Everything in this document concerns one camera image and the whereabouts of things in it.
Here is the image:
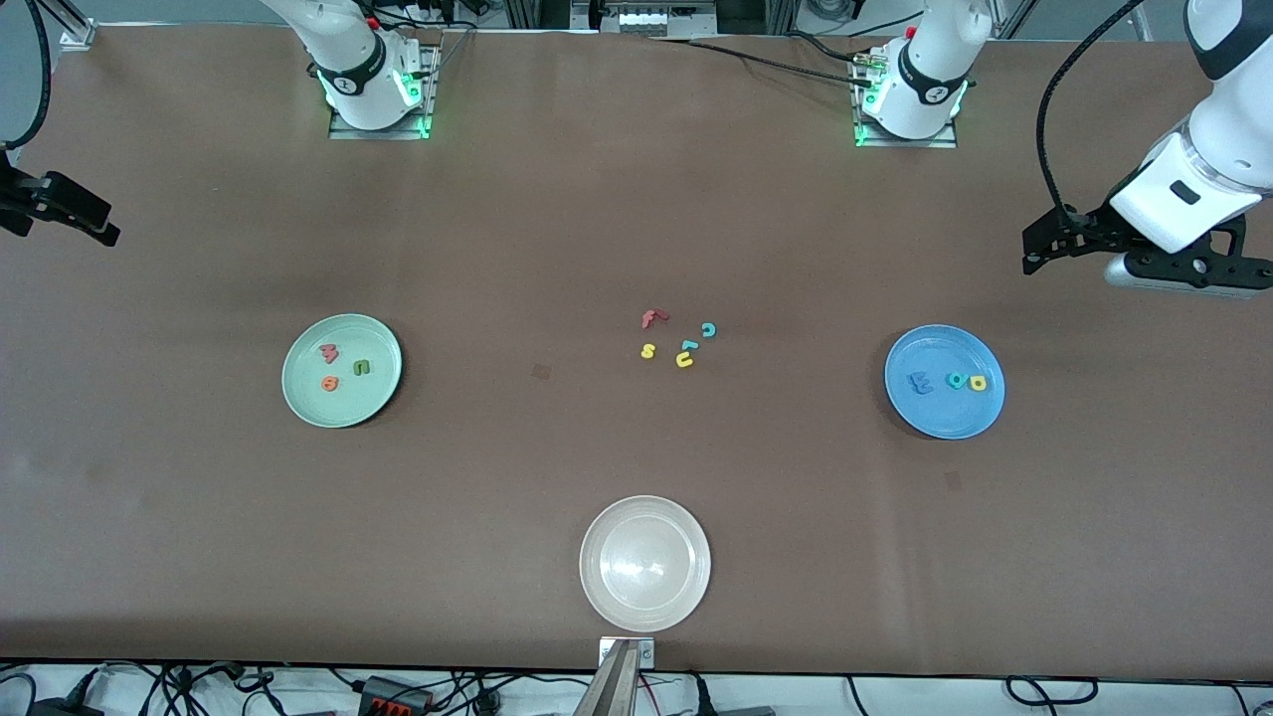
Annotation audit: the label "blue plate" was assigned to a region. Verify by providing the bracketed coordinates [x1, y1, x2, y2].
[884, 324, 1006, 441]

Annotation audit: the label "green plate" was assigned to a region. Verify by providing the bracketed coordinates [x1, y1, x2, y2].
[281, 313, 404, 430]

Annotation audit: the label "white plate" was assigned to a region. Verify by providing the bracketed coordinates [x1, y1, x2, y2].
[579, 495, 713, 633]

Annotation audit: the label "black power strip red switches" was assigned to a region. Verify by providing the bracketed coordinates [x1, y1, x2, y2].
[358, 674, 435, 715]

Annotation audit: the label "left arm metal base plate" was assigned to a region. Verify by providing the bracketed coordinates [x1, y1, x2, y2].
[853, 45, 961, 150]

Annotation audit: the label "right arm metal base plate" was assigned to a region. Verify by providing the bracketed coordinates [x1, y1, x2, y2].
[328, 40, 439, 141]

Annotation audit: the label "long black table cable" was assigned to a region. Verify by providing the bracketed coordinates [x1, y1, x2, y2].
[646, 33, 881, 90]

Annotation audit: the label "black looped cable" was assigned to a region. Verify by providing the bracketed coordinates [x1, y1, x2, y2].
[1002, 676, 1100, 707]

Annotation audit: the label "metal frame with white connector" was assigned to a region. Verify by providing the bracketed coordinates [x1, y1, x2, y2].
[569, 0, 719, 37]

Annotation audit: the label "black tangled cable bundle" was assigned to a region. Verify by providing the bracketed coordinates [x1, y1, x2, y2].
[0, 661, 289, 716]

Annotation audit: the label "silver post mounting plate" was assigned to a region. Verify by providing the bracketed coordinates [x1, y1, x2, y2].
[598, 636, 656, 669]

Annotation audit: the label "metal camera post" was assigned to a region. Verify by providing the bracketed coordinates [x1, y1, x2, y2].
[572, 638, 642, 716]

